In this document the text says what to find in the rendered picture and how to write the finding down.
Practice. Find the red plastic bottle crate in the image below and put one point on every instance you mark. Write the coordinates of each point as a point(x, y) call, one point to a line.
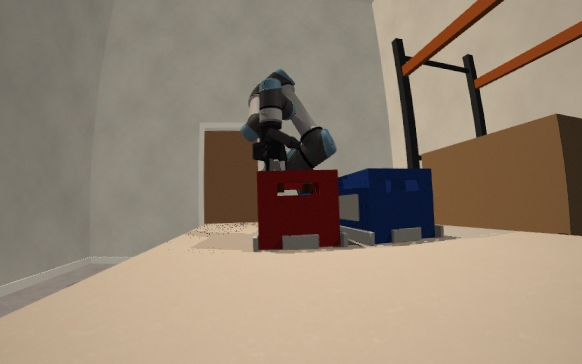
point(298, 214)

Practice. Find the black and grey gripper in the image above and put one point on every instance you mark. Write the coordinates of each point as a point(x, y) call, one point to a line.
point(275, 151)

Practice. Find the blue crate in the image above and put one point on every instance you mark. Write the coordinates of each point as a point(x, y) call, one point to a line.
point(364, 203)

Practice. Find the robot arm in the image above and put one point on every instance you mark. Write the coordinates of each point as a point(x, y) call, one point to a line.
point(273, 95)

